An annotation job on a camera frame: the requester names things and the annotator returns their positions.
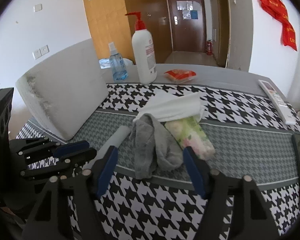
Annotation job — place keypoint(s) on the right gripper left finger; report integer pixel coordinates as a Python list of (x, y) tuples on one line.
[(49, 217)]

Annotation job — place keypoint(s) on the grey sock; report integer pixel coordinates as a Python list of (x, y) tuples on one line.
[(153, 147)]

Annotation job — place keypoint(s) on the red hanging bags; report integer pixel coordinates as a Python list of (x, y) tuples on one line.
[(277, 10)]

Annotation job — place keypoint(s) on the white wall switch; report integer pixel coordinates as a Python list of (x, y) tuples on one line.
[(38, 7)]

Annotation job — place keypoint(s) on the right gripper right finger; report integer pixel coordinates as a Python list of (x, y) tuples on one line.
[(251, 217)]

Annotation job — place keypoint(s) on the white remote control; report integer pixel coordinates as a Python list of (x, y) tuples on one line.
[(282, 108)]

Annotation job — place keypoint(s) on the houndstooth tablecloth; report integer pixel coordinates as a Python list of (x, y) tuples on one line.
[(249, 138)]

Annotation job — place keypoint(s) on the wooden wardrobe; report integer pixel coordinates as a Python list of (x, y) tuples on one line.
[(110, 21)]

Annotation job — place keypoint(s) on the red snack packet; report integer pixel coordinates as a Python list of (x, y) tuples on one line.
[(180, 75)]

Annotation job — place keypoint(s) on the red fire extinguisher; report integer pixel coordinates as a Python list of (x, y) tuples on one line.
[(209, 47)]

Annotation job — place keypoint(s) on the white towel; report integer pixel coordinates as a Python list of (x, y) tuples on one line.
[(168, 107)]

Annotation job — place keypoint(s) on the floral tissue pack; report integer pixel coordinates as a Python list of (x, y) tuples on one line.
[(188, 133)]

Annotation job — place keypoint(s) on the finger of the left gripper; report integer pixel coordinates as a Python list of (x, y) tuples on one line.
[(64, 166), (44, 147)]

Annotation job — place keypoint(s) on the dark brown entrance door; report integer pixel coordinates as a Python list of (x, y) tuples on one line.
[(188, 25)]

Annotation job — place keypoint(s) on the white foam box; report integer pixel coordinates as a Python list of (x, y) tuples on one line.
[(64, 90)]

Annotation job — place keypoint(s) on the white foam roll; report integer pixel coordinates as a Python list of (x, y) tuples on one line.
[(115, 140)]

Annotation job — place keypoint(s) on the blue spray bottle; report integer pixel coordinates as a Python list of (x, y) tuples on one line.
[(117, 64)]

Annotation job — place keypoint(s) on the white pump bottle red cap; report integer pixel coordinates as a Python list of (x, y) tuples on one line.
[(143, 49)]

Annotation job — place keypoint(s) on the white wall socket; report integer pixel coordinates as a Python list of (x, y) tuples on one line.
[(40, 52)]

